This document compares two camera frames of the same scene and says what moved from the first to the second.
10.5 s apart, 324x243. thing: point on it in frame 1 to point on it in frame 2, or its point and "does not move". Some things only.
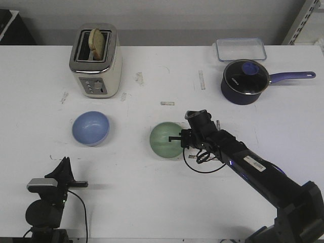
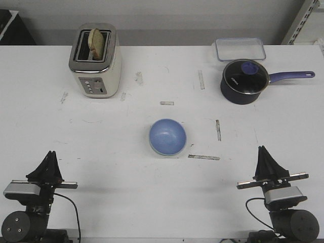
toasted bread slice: [97, 44] does not move
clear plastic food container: [240, 48] does not move
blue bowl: [90, 128] to [167, 136]
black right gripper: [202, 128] to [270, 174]
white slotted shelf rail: [304, 20] does not move
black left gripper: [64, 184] to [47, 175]
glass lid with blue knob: [246, 77] does not move
